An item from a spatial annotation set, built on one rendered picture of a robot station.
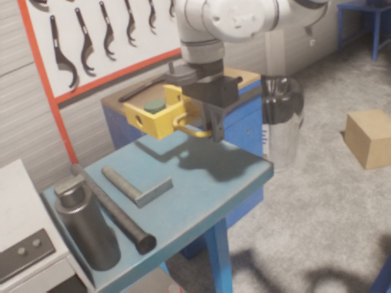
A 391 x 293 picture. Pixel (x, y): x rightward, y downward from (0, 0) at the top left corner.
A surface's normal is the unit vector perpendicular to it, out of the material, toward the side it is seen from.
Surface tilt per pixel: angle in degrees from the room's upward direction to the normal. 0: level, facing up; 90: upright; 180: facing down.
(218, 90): 90
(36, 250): 0
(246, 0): 84
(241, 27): 98
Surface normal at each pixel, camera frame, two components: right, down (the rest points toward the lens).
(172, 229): -0.14, -0.85
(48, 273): 0.65, 0.31
